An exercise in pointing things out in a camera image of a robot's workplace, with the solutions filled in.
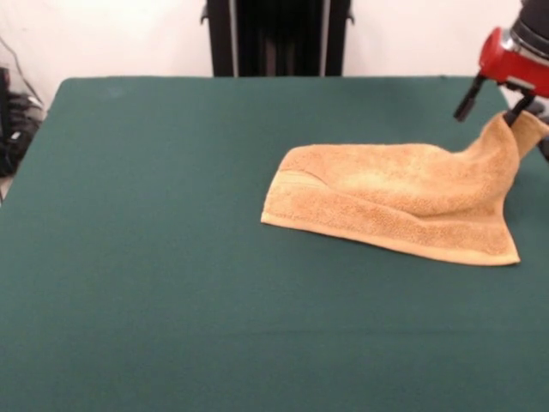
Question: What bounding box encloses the dark green table cloth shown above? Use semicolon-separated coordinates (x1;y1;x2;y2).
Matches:
0;75;549;412

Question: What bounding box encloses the black coiled cable bundle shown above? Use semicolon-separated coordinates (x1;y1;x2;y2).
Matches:
0;92;46;178

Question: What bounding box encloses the black box device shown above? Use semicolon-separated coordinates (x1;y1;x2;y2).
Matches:
0;66;10;130

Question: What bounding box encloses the black upright stand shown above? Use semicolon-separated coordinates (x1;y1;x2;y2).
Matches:
199;0;356;78

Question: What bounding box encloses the thin grey cable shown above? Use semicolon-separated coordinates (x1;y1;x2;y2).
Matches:
0;36;44;104

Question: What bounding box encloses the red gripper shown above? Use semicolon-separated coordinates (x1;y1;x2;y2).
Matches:
453;27;549;129

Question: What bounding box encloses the tan terry towel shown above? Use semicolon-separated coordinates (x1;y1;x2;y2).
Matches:
260;112;549;268

